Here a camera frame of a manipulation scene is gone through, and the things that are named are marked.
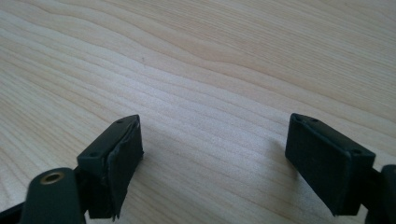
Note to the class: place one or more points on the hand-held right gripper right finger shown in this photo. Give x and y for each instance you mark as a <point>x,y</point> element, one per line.
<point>327,161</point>

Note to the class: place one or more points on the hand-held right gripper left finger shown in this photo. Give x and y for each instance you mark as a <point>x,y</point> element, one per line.
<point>110,158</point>

